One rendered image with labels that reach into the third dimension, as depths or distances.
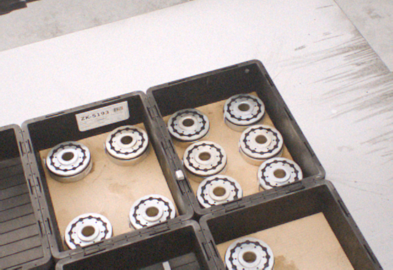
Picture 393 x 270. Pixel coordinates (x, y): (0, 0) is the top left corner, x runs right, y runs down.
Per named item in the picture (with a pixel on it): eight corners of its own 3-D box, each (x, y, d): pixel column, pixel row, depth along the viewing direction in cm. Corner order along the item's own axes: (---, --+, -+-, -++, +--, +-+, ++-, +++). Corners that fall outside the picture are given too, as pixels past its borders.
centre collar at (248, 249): (234, 251, 159) (234, 250, 159) (256, 245, 160) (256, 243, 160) (242, 271, 156) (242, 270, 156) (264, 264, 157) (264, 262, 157)
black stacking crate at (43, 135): (31, 154, 186) (20, 123, 178) (147, 122, 192) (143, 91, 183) (64, 290, 161) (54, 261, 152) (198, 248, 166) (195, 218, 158)
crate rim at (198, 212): (144, 95, 185) (143, 88, 183) (259, 64, 190) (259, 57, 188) (196, 223, 159) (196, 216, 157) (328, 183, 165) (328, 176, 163)
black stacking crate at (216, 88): (148, 121, 192) (144, 90, 183) (258, 91, 197) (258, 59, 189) (199, 247, 166) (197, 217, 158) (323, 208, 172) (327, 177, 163)
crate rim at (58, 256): (21, 127, 179) (19, 121, 177) (144, 95, 185) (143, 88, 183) (55, 267, 154) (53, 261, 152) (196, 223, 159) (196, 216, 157)
